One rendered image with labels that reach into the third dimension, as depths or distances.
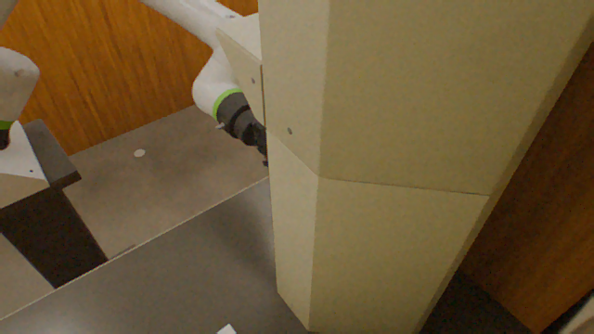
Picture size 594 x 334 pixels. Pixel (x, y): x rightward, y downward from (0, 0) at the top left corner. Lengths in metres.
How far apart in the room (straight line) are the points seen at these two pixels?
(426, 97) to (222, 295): 0.67
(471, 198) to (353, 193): 0.14
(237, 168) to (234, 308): 1.63
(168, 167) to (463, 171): 2.23
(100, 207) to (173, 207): 0.41
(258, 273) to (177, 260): 0.19
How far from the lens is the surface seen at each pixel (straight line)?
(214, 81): 0.92
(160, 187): 2.45
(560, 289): 0.88
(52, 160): 1.36
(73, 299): 1.02
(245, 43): 0.52
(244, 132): 0.83
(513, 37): 0.38
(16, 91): 1.22
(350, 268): 0.63
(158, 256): 1.01
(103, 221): 2.41
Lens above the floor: 1.76
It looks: 47 degrees down
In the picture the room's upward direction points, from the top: straight up
